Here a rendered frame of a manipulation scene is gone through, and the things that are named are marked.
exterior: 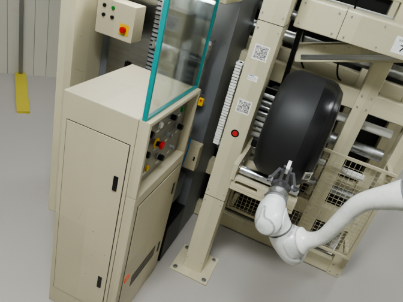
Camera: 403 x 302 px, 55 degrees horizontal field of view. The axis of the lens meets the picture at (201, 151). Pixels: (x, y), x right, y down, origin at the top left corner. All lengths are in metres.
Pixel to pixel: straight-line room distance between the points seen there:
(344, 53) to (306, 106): 0.56
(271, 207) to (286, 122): 0.51
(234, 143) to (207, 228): 0.62
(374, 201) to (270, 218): 0.35
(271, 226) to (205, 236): 1.12
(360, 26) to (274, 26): 0.46
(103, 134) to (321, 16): 1.24
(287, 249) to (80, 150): 0.93
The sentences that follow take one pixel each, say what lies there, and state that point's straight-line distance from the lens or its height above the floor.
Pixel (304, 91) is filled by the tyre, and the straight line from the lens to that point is 1.87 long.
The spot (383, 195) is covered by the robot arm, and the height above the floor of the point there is 1.39.
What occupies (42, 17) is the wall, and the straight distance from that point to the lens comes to 4.97.
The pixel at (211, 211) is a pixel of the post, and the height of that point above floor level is 0.52.
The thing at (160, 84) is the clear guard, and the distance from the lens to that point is 1.50.
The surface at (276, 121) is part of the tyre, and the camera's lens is 1.81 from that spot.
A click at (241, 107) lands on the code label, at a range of 2.03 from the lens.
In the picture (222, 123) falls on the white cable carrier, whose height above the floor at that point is 1.08.
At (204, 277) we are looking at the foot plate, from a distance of 2.67.
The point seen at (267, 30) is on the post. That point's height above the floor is 1.62.
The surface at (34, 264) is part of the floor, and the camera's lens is 2.62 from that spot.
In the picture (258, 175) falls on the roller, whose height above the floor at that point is 0.91.
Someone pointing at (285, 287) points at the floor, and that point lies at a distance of 2.87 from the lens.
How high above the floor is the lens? 1.92
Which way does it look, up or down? 28 degrees down
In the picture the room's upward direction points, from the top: 16 degrees clockwise
